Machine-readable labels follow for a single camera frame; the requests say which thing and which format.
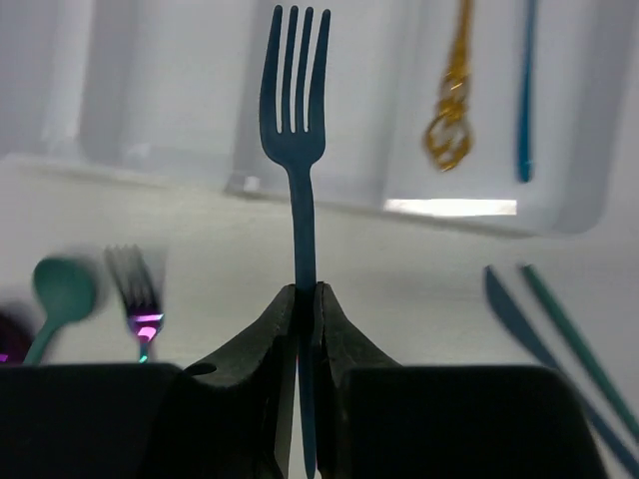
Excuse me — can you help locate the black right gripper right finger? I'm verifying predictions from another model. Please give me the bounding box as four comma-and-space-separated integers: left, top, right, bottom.
314, 283, 622, 478

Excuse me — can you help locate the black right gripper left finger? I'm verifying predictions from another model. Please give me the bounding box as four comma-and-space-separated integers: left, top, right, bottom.
1, 286, 296, 478

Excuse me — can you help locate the matte teal spoon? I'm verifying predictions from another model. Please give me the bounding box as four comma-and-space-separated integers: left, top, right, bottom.
24, 256, 97, 365

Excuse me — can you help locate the shiny purple spoon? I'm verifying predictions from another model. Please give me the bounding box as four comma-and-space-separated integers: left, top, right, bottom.
1, 306, 34, 365

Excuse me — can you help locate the teal green knife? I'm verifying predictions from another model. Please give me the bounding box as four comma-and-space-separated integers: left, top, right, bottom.
518, 263, 638, 441

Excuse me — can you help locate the dark blue knife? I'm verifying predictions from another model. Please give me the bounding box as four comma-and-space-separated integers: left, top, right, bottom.
483, 265, 638, 478

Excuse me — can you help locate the matte dark blue fork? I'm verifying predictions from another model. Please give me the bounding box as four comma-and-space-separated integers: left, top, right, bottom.
259, 5, 330, 478

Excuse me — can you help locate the ornate gold fork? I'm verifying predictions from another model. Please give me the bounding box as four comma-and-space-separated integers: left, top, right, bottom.
422, 0, 474, 172

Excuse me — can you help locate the shiny blue fork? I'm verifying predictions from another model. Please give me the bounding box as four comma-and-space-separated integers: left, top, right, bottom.
516, 0, 537, 184

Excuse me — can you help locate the white cutlery tray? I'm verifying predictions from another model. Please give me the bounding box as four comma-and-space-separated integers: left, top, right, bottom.
1, 1, 638, 236

